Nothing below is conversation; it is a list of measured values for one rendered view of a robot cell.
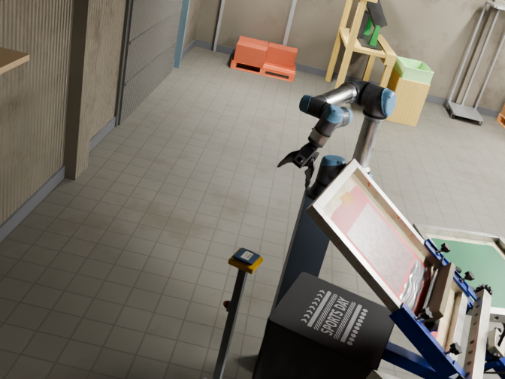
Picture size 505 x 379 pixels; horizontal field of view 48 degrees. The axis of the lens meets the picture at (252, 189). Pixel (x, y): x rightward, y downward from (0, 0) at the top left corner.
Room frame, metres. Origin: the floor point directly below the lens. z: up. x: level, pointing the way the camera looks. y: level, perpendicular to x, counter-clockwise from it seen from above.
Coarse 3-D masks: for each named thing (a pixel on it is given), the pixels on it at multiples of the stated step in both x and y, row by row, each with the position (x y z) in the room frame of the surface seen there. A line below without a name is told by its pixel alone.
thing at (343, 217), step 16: (336, 224) 1.91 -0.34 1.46; (352, 224) 2.00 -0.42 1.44; (352, 240) 1.91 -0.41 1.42; (368, 240) 1.99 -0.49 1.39; (368, 256) 1.89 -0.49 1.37; (384, 256) 1.98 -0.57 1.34; (384, 272) 1.88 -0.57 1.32; (400, 272) 1.97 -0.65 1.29; (400, 288) 1.87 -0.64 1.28; (416, 304) 1.87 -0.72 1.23
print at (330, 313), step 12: (324, 300) 2.15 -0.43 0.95; (336, 300) 2.17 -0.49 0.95; (348, 300) 2.19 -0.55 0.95; (312, 312) 2.04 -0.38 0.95; (324, 312) 2.06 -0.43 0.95; (336, 312) 2.08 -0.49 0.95; (348, 312) 2.10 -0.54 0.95; (360, 312) 2.12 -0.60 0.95; (312, 324) 1.96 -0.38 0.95; (324, 324) 1.97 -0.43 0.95; (336, 324) 1.99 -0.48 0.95; (348, 324) 2.01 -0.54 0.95; (360, 324) 2.03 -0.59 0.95; (336, 336) 1.91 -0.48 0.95; (348, 336) 1.93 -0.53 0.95
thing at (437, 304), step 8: (448, 264) 2.12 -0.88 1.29; (440, 272) 2.09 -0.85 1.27; (448, 272) 2.04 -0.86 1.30; (440, 280) 2.00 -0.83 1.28; (448, 280) 1.97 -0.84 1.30; (440, 288) 1.93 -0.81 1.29; (448, 288) 1.92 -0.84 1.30; (432, 296) 1.90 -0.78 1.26; (440, 296) 1.85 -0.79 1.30; (448, 296) 1.88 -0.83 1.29; (432, 304) 1.83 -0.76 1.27; (440, 304) 1.79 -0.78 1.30; (432, 312) 1.76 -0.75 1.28; (440, 312) 1.75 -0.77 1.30; (432, 320) 1.75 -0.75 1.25
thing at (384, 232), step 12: (360, 192) 2.26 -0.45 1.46; (360, 204) 2.17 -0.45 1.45; (372, 204) 2.25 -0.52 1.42; (360, 216) 2.09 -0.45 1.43; (372, 216) 2.17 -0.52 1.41; (372, 228) 2.09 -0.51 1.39; (384, 228) 2.16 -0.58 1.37; (384, 240) 2.08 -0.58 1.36; (396, 240) 2.15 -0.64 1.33; (396, 252) 2.07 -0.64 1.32; (408, 252) 2.14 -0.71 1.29; (408, 264) 2.06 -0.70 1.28; (408, 276) 1.99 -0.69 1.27; (432, 276) 2.13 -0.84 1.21
